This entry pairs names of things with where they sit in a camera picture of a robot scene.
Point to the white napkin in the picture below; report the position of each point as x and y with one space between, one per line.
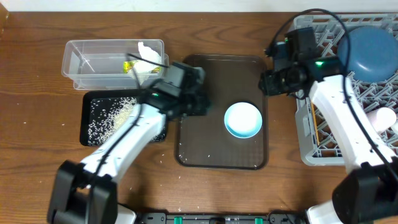
148 54

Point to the grey dishwasher rack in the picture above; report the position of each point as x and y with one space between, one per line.
371 96

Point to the pink cup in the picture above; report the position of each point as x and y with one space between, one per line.
381 119

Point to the wooden chopstick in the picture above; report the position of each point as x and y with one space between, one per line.
315 123

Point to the spilled rice pile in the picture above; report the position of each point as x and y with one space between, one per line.
106 116

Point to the dark blue plate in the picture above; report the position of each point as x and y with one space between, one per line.
373 54

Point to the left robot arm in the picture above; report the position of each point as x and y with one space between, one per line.
86 192

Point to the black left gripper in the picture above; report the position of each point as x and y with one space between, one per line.
205 102

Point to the black tray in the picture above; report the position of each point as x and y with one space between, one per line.
100 94

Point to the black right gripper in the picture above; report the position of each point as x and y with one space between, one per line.
269 88

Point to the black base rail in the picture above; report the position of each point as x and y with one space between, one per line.
203 218

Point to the brown serving tray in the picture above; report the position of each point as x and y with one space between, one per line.
204 141

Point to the yellow green snack wrapper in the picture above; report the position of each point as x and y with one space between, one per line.
140 67

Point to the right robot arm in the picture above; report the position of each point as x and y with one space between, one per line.
369 192

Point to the light blue rice bowl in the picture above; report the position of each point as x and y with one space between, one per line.
243 120

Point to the clear plastic bin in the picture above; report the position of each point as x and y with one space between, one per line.
98 64

